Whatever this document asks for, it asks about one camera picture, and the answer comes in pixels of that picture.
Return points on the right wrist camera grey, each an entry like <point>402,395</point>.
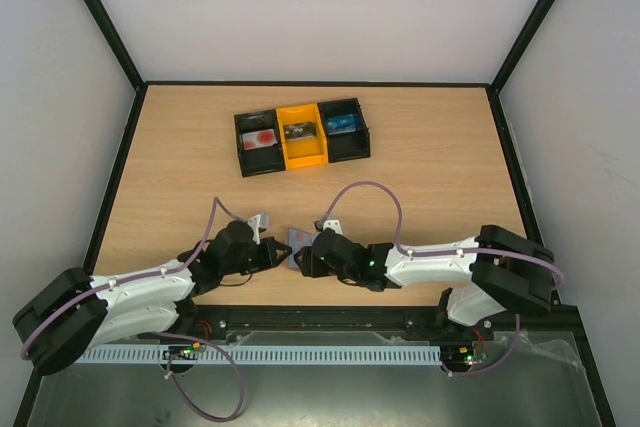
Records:
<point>328,223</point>

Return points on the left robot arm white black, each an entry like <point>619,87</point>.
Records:
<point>76,311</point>

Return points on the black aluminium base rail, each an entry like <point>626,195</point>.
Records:
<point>409,323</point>

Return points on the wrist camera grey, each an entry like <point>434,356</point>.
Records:
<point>259,224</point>
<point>328,223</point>

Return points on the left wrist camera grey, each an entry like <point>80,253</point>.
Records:
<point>259,224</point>

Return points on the yellow middle bin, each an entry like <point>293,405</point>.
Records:
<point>304,153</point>

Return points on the light blue slotted cable duct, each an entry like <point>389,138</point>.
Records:
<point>245,355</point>

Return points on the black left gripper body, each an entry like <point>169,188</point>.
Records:
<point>248,264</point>

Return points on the black bin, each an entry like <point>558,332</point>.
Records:
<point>350,146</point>
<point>259,161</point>

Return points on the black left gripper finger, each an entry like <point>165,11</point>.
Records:
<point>276,258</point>
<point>274,246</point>

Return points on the white red april card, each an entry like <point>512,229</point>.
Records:
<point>299,238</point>

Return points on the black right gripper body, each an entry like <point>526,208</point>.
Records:
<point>314,260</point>

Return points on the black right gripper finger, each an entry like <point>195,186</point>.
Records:
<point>305,267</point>
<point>304,254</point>

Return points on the right black bin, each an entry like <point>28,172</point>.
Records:
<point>350,146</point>

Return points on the black enclosure frame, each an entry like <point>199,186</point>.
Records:
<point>493,89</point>

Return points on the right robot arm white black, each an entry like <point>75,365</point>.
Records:
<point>494,272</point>

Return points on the white red card in bin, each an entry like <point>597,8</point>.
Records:
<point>259,139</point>

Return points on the left black bin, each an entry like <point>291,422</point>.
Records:
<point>259,161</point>

